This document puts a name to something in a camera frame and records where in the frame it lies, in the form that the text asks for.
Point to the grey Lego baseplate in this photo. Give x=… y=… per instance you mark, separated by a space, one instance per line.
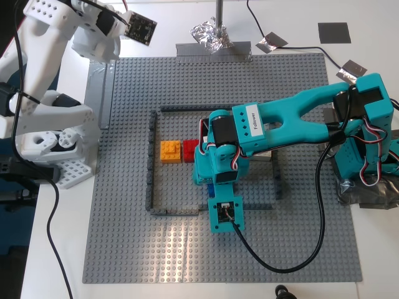
x=156 y=249

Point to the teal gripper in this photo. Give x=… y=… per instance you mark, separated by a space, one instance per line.
x=203 y=180

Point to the long dark grey brick row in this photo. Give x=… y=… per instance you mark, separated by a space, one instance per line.
x=187 y=109

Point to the metal pole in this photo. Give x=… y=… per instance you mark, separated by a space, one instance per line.
x=220 y=12

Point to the red Lego cube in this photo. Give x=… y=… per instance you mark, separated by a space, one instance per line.
x=190 y=151

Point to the white Lego cube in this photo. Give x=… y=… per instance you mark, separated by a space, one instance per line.
x=262 y=156

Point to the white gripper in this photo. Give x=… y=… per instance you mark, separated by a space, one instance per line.
x=100 y=52

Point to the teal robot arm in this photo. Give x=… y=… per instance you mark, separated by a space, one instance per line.
x=296 y=106

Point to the teal camera mount with board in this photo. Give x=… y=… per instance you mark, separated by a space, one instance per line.
x=218 y=224

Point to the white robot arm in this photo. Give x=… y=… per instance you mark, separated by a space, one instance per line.
x=46 y=46

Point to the grey brick row, raised end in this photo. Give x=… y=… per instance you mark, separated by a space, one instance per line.
x=174 y=212

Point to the black camera circuit board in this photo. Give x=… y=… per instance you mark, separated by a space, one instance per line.
x=140 y=28

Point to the small black round object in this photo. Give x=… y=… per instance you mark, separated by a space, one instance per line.
x=283 y=291

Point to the black table clamp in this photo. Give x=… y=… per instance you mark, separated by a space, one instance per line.
x=25 y=169
x=15 y=196

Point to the dark grey tape square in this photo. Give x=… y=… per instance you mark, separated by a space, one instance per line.
x=334 y=32

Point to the blue Lego cube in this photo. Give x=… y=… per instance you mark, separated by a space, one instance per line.
x=211 y=190

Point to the crumpled aluminium foil wrap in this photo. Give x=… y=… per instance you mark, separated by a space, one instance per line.
x=212 y=37

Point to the straight dark grey brick row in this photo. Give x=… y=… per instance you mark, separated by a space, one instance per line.
x=258 y=206

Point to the yellow Lego cube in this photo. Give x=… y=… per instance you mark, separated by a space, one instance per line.
x=171 y=152

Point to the wide grey tape strip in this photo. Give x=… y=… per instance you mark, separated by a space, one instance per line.
x=187 y=53

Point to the staggered dark grey brick wall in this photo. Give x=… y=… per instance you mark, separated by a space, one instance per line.
x=151 y=155

